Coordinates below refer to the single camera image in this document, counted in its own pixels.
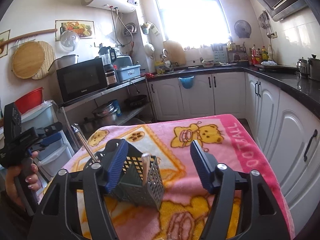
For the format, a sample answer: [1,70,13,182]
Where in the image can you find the bamboo chopsticks pair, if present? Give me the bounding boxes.
[141,153,151,185]
[71,124,100,163]

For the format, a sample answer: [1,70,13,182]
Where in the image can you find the person's left forearm sleeve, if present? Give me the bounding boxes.
[1,191,33,240]

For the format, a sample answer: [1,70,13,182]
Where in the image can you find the white lower kitchen cabinets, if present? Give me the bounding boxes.
[148,68,319,233]

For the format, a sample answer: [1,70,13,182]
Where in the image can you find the kitchen window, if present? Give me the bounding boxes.
[156,0,231,50]

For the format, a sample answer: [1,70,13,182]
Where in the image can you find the person's left hand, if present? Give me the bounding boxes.
[4,151,41,207]

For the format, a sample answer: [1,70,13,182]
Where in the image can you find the plastic drawer storage tower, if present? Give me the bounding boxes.
[22,100,74,181]

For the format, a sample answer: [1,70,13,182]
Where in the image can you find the red plastic basin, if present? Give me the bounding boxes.
[15,87,43,114]

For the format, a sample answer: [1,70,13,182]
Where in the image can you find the dark green utensil basket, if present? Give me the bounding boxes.
[83,139,166,212]

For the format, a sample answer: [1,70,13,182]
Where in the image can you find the pink cartoon bear blanket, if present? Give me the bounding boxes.
[37,113,296,240]

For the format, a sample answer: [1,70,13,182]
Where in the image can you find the black microwave oven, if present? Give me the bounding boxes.
[50,57,107,104]

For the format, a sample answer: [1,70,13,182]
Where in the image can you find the round bamboo tray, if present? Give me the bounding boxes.
[11,41,55,80]

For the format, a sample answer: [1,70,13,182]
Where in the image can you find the steel pot on shelf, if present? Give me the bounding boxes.
[92,102,118,126]

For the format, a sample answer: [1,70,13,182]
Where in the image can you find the grey plastic dish bin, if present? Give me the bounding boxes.
[117,64,140,82]

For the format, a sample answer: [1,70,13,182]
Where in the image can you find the metal shelf rack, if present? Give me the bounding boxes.
[58,77,154,152]

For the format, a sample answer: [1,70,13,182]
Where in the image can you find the blue hanging trash bin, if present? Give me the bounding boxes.
[178,76,194,89]

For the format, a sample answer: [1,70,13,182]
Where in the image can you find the steel kettle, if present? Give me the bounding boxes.
[296,57,309,78]

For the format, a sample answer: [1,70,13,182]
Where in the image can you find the wooden cutting board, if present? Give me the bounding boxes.
[163,40,187,66]

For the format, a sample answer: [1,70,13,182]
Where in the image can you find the fruit picture on wall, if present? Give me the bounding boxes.
[55,20,95,41]

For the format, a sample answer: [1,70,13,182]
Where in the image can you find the wall exhaust fan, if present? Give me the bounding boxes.
[234,20,252,38]

